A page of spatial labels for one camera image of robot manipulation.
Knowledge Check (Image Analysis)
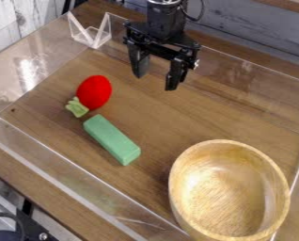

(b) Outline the black cable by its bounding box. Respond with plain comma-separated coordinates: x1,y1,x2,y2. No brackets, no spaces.
0,212,29,241

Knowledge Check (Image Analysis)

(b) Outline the green rectangular block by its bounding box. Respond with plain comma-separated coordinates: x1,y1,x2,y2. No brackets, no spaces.
83,114,140,166

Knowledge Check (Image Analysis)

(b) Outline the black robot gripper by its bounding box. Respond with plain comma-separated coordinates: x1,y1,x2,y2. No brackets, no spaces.
124,0,203,90

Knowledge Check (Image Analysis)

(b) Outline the clear acrylic front barrier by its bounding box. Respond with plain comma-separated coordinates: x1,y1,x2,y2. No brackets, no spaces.
0,118,190,241

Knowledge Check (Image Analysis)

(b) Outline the red plush strawberry toy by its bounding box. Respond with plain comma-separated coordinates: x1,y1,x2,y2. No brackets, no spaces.
66,75,112,118

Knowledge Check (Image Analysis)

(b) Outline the black clamp with screw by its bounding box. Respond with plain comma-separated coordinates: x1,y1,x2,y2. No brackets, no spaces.
16,210,59,241

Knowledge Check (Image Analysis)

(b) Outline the clear acrylic corner bracket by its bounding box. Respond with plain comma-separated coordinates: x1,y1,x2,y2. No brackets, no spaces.
67,12,112,49

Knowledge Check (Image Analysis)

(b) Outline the wooden bowl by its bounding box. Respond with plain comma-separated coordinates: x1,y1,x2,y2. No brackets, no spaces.
168,139,290,241

